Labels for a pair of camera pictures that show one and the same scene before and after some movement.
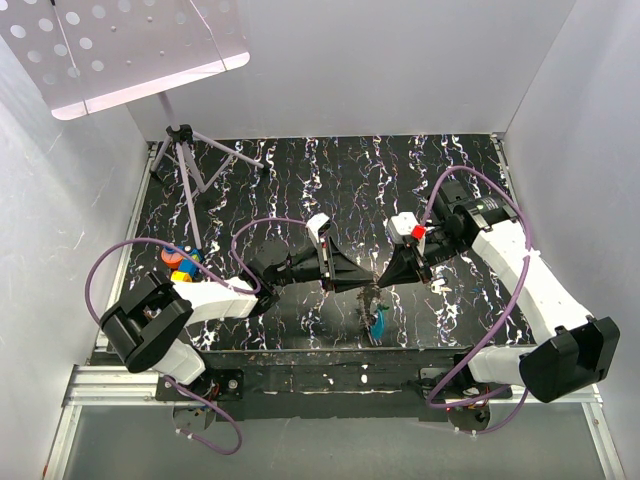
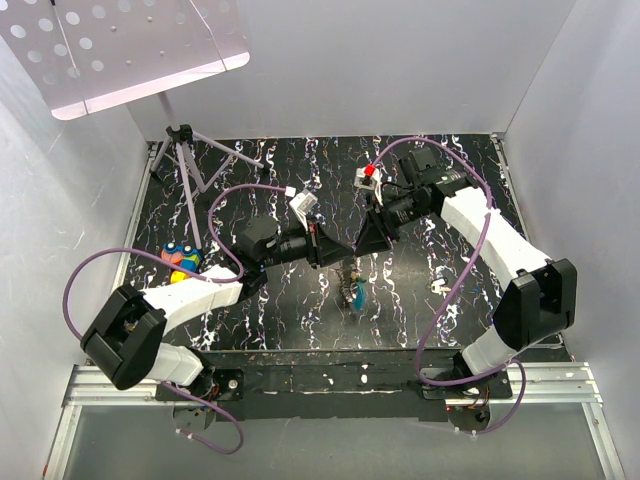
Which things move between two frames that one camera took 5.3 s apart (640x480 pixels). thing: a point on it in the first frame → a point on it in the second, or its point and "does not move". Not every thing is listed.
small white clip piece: x=437 y=284 does not move
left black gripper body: x=312 y=269 → x=298 y=245
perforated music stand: x=89 y=55 does not move
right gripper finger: x=401 y=268 → x=375 y=237
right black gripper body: x=435 y=247 → x=399 y=212
